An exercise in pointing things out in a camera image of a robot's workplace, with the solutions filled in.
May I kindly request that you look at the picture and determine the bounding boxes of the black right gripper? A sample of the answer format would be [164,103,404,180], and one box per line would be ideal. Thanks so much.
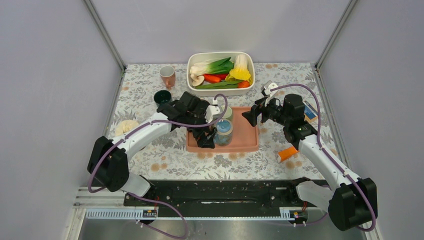
[242,93,291,128]

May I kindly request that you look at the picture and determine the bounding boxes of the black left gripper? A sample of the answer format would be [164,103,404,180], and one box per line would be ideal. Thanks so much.
[184,109,218,149]

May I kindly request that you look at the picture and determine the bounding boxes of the blue patterned mug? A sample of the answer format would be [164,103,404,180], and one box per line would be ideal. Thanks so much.
[213,119,233,147]

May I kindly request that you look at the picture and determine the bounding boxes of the dark teal mug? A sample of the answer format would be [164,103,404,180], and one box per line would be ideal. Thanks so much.
[153,90,173,107]

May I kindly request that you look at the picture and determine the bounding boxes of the large pink mug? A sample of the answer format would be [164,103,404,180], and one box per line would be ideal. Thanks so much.
[159,65,176,89]

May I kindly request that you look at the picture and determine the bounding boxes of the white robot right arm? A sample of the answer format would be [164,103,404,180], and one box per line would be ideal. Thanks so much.
[242,94,378,231]

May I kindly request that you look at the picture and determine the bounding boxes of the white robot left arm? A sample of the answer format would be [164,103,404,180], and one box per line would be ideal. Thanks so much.
[87,91,228,206]

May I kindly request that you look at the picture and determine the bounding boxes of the light green mug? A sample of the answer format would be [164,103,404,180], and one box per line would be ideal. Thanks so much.
[222,106,234,122]

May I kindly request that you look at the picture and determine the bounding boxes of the pink rectangular tray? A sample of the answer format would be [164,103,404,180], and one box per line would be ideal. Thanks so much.
[186,106,260,153]

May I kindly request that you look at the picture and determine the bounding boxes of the yellow napa cabbage toy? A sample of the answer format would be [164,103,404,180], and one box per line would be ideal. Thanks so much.
[224,54,253,85]

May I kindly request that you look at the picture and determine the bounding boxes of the orange white marker box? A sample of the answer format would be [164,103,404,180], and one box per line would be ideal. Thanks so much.
[278,146,299,162]

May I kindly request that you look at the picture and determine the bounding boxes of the green bok choy toy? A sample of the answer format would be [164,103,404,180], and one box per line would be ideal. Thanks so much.
[189,57,234,76]

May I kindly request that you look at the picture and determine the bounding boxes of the orange blue box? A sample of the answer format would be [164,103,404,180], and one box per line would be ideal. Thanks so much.
[303,100,319,123]

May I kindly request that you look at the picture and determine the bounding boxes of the mushroom toy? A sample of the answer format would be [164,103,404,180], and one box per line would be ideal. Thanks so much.
[190,74,205,87]

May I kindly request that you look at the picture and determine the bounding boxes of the white rectangular basin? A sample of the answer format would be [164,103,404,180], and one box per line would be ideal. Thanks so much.
[186,51,256,97]

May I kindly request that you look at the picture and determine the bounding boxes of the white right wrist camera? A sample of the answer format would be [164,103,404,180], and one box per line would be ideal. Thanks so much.
[261,81,279,106]

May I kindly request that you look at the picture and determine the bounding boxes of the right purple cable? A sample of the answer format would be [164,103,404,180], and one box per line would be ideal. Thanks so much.
[269,83,377,232]

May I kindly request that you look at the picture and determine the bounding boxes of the purple cable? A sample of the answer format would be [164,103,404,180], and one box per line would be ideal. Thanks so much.
[87,93,229,240]
[269,83,377,232]

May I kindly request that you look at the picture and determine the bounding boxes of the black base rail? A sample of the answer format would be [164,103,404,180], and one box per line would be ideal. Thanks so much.
[144,180,304,219]

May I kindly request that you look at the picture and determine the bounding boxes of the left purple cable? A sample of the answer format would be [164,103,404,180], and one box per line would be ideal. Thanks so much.
[87,93,229,240]

